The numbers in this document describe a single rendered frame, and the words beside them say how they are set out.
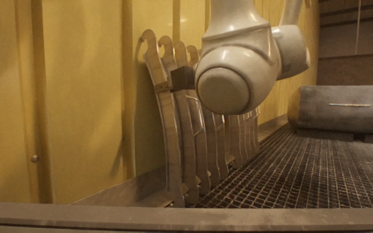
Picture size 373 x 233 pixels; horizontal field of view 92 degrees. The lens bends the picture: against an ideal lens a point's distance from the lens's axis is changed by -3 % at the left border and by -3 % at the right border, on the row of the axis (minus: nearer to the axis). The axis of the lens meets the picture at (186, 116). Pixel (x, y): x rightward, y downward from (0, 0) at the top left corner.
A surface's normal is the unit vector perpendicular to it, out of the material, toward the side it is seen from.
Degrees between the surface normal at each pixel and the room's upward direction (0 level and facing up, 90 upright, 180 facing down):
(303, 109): 90
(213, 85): 120
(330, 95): 88
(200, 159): 90
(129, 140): 90
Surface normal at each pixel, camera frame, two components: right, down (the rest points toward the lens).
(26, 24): 0.80, 0.07
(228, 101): -0.47, 0.56
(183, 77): -0.60, 0.08
